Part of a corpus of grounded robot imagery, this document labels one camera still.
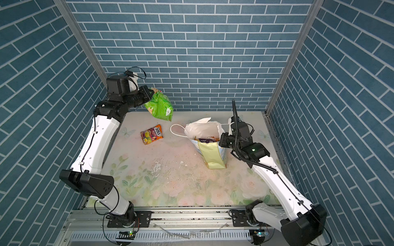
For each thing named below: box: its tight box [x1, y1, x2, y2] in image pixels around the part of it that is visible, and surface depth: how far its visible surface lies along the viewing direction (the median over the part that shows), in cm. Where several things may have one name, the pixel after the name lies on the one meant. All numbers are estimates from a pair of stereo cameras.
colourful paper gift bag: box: [169, 117, 227, 169], surface depth 86 cm
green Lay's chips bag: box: [144, 87, 174, 122], surface depth 75 cm
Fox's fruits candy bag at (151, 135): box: [140, 124, 164, 146], surface depth 104 cm
